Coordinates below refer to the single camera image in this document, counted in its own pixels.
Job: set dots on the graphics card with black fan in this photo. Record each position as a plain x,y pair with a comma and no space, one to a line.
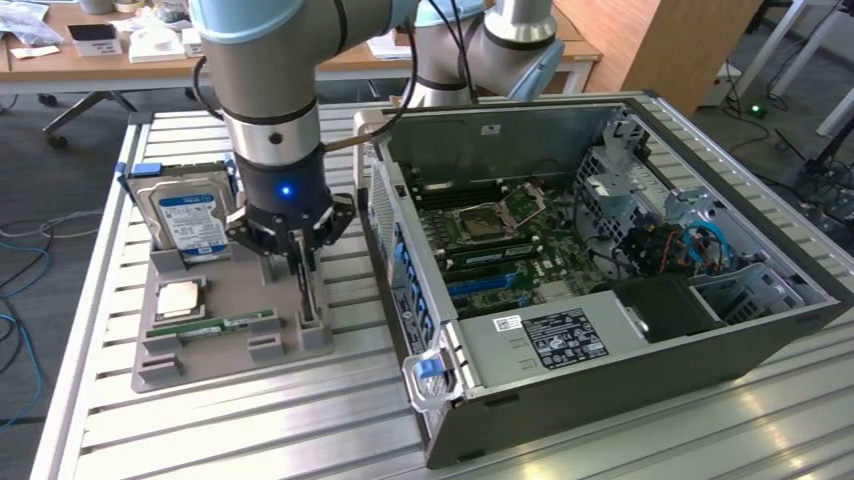
309,295

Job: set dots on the silver chipset heatsink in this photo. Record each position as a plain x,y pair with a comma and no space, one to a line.
555,291

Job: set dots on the open black PC case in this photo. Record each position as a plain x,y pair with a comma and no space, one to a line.
668,400

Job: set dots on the perforated metal drive cage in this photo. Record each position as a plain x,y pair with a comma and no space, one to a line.
601,175

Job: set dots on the silver hard disk blue label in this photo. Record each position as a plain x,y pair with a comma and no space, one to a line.
187,220

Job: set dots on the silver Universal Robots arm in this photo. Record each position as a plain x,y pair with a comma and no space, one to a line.
267,75

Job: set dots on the white desk frame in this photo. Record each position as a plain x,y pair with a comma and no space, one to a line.
762,47

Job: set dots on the grey plastic parts rack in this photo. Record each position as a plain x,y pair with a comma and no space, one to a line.
227,300

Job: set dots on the blue label hard drive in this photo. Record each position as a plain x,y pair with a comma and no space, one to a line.
143,170

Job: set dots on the black intrusion switch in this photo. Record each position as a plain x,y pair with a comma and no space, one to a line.
401,192

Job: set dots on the device with green light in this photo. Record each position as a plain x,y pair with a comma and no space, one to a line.
757,110

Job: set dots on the small white labelled box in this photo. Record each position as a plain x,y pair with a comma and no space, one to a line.
191,47

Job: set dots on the wooden cabinet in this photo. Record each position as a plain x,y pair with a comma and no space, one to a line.
708,60

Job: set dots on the metal socket cover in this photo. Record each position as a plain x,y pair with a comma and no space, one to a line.
527,210

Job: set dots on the white label card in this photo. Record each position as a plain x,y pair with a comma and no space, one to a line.
34,51

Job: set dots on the stack of white papers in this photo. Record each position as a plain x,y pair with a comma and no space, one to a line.
390,50

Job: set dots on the clear plastic bag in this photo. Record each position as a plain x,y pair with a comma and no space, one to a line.
27,22

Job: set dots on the RAM stick with white labels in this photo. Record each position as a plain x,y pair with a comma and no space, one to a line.
497,253

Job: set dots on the metal disk bay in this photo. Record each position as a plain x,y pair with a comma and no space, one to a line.
754,295

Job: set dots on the white box with black top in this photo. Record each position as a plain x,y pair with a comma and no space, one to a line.
94,42

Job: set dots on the silver CPU chip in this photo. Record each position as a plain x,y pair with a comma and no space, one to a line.
176,300

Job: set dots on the white box with tape roll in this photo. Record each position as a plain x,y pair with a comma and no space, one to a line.
156,47

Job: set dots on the grey desk leg with casters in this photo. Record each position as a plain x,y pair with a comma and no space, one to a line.
80,110

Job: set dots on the grey cup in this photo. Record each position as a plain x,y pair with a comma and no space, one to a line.
96,6

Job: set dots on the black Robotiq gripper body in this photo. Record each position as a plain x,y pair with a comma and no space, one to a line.
283,190

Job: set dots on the green RAM stick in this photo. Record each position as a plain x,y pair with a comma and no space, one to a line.
200,327

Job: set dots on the wooden office desk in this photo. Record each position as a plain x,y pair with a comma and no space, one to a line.
100,67
347,64

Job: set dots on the white power box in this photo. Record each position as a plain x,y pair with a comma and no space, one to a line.
728,85

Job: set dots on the blue case latch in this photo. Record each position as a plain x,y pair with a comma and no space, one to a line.
429,367

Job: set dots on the black equipment stand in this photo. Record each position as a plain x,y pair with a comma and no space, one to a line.
824,160

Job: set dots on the CPU socket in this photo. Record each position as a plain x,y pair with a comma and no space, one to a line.
481,225

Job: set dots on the grey power supply unit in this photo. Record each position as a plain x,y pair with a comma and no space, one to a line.
487,350

